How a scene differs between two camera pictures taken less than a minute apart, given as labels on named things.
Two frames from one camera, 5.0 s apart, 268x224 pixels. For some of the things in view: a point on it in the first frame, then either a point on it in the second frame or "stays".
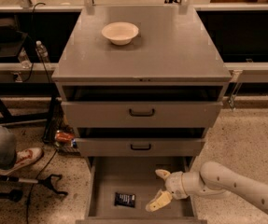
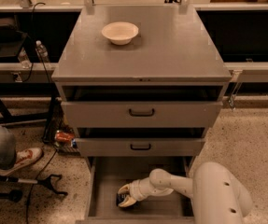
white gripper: x=175 y=185 -> x=135 y=191
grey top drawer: x=134 y=106 stays
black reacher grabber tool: x=47 y=181 stays
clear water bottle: x=42 y=52 stays
